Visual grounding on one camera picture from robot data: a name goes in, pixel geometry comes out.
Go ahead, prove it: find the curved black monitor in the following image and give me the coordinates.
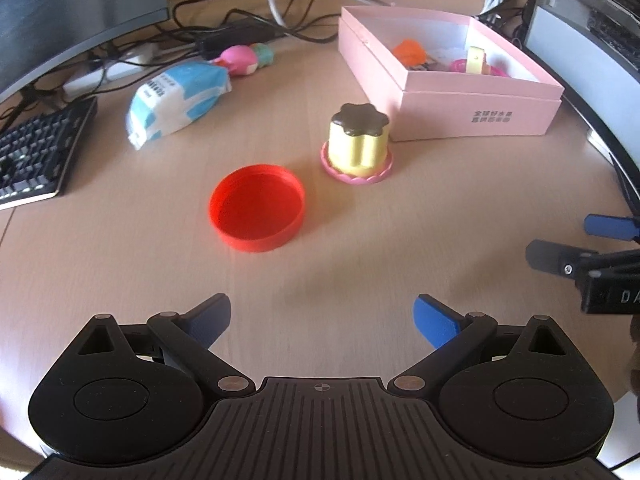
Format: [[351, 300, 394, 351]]
[[524, 4, 640, 223]]

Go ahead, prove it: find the white power strip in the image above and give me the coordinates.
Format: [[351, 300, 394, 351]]
[[62, 42, 159, 96]]

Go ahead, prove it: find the red round plastic lid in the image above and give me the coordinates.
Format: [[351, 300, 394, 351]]
[[208, 163, 307, 254]]

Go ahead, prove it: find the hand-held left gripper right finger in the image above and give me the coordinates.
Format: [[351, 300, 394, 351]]
[[391, 294, 567, 399]]

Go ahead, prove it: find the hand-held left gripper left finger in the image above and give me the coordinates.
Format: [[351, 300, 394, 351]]
[[76, 293, 254, 399]]

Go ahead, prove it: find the orange plastic toy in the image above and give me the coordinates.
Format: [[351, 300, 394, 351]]
[[391, 38, 427, 67]]

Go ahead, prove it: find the black computer monitor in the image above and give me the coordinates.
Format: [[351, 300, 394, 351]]
[[0, 0, 171, 104]]

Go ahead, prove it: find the white flat object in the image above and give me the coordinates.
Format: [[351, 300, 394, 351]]
[[586, 130, 615, 159]]

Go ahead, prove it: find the blue white tissue pack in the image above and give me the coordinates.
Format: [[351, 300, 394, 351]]
[[125, 58, 232, 150]]

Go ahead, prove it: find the yellow toy block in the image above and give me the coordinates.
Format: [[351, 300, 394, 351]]
[[467, 45, 489, 75]]

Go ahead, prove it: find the pink cardboard box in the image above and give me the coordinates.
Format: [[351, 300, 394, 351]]
[[337, 5, 566, 143]]

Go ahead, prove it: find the black power adapter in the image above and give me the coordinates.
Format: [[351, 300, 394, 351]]
[[195, 20, 276, 59]]

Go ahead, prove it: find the wooden desktop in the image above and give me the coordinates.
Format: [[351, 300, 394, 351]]
[[0, 0, 640, 463]]

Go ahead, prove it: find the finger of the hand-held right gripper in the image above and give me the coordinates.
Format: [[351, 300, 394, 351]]
[[526, 239, 602, 277], [584, 213, 640, 242]]

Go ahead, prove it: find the green round toy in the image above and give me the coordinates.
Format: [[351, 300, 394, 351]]
[[250, 42, 276, 69]]

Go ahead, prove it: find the pink plastic toy racket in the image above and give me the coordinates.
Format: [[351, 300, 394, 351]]
[[450, 57, 512, 79]]

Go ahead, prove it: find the black keyboard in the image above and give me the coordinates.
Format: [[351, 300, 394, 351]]
[[0, 96, 100, 211]]

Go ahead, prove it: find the yellow pudding toy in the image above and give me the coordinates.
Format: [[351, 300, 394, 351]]
[[320, 102, 395, 186]]

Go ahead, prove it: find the pink round toy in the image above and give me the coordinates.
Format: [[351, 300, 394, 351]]
[[215, 45, 260, 77]]

